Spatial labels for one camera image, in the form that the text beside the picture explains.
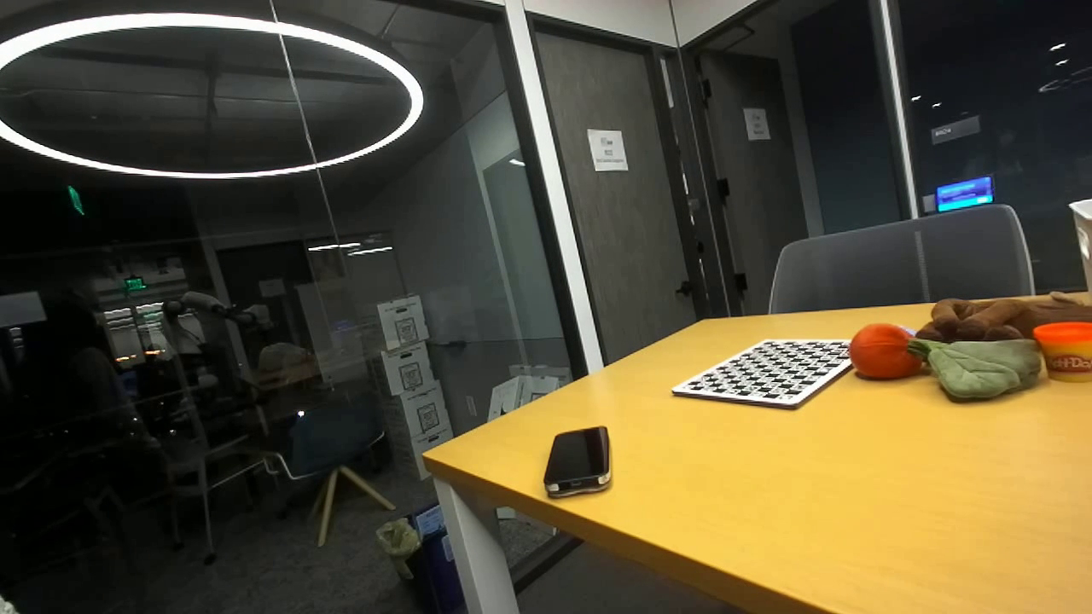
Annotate brown plush toy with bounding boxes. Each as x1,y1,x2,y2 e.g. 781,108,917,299
915,292,1092,343

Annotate white paper sign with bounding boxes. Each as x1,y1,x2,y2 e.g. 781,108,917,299
587,129,629,172

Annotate stack of white boxes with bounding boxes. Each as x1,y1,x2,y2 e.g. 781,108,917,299
374,294,456,480

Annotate blue lit screen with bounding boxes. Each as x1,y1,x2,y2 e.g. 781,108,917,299
935,176,996,212

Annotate grey office chair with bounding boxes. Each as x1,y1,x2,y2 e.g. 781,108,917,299
769,204,1036,315

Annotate black smartphone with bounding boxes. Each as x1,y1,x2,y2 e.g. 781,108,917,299
543,426,613,498

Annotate blue waste bin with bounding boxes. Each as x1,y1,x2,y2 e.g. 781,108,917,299
409,504,467,614

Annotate blue chair wooden legs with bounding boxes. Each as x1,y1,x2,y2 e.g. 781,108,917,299
284,408,398,547

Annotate black white calibration board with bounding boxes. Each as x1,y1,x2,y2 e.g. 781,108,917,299
671,339,854,409

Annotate orange plush vegetable green leaf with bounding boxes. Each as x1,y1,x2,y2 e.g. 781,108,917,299
850,323,1043,402

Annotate flat white cardboard boxes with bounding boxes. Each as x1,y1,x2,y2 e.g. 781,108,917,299
487,364,573,422

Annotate yellow modelling dough tub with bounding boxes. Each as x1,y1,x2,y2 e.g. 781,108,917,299
1033,321,1092,382

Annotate bin with green bag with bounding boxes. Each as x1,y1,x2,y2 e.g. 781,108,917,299
376,518,423,582

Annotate grey door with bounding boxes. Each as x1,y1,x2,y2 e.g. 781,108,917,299
531,30,702,364

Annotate white plastic container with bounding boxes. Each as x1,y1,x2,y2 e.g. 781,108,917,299
1069,200,1092,295

